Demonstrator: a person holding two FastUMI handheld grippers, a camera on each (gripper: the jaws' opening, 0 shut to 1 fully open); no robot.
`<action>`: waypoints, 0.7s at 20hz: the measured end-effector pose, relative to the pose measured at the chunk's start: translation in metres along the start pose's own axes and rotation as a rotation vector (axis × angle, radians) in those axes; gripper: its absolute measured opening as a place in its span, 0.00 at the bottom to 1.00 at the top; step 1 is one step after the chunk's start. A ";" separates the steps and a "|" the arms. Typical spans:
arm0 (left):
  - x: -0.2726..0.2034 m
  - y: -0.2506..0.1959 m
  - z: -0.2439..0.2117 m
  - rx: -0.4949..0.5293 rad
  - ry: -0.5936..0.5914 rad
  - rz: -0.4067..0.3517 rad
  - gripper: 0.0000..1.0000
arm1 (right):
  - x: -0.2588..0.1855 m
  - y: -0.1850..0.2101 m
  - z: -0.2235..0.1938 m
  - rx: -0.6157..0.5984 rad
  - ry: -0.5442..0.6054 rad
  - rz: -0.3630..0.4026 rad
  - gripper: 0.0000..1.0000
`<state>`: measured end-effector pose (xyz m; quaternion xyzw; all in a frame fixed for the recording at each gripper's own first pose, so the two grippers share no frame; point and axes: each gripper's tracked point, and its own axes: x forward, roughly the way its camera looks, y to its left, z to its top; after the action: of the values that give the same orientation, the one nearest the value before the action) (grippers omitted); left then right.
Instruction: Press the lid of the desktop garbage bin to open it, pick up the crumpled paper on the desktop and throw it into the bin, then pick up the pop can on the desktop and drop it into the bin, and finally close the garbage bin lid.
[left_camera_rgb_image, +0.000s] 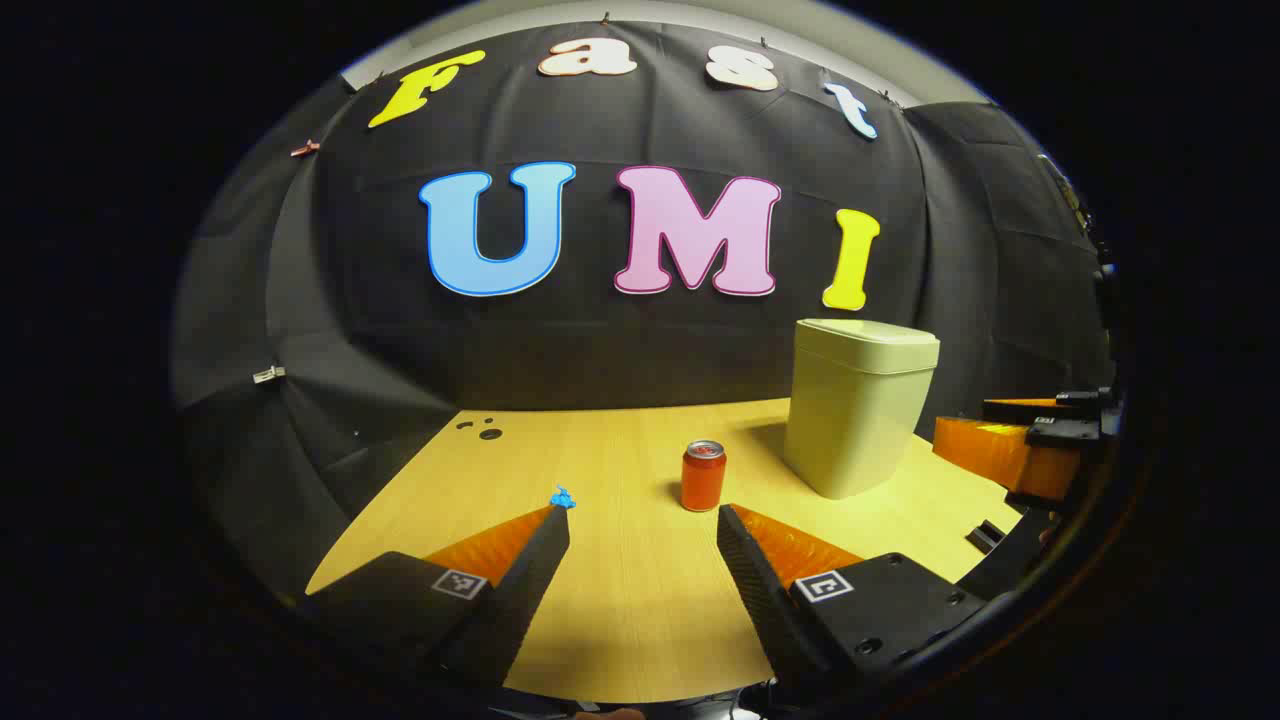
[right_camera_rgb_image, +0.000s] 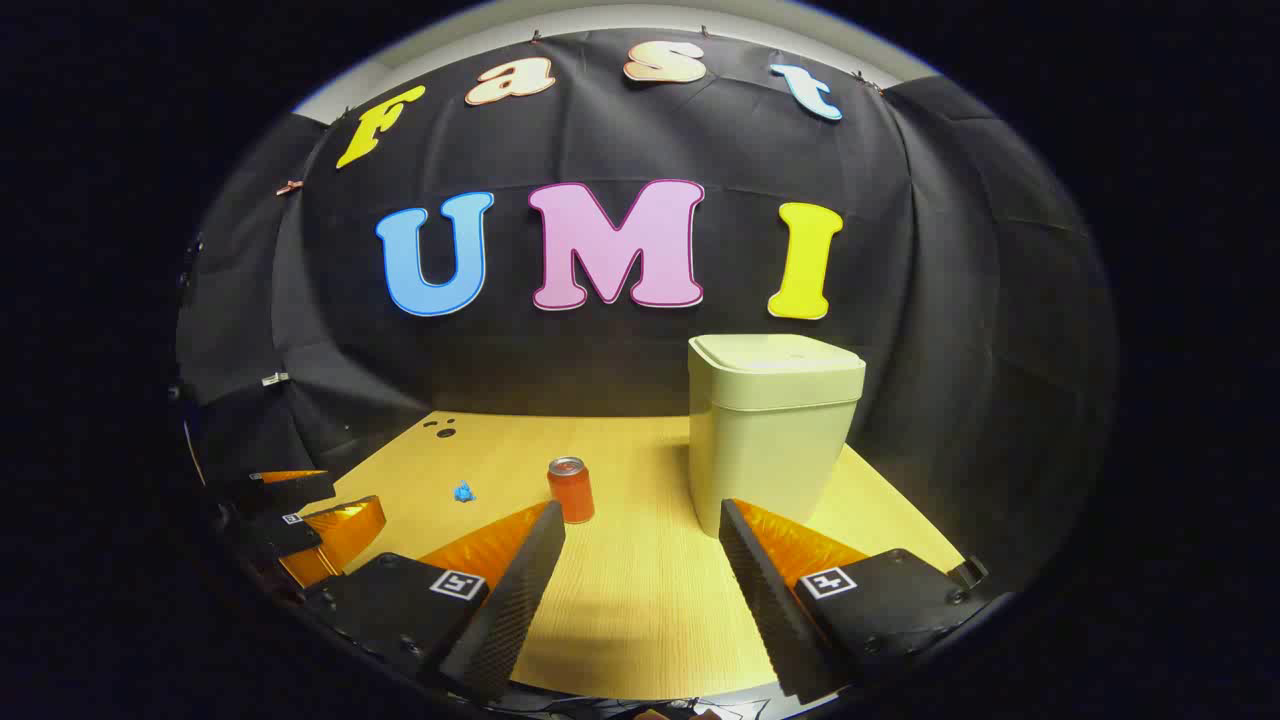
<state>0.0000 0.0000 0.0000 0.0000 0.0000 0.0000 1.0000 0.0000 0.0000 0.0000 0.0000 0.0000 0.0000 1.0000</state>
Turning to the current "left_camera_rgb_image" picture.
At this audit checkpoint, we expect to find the black backdrop cloth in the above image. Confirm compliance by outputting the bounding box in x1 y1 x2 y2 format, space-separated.
172 20 1116 601

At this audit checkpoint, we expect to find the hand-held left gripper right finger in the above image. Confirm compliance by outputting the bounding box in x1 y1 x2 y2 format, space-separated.
716 503 986 706

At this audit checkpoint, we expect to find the wooden desktop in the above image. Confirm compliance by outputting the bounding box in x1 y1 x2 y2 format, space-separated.
305 398 1026 704

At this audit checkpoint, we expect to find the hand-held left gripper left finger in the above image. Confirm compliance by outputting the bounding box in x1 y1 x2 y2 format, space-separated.
300 505 573 691

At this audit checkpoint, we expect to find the green desktop garbage bin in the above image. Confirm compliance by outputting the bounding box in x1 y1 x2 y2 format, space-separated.
783 318 941 500

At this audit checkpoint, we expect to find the orange pop can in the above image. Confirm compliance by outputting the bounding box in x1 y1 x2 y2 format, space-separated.
682 440 727 513

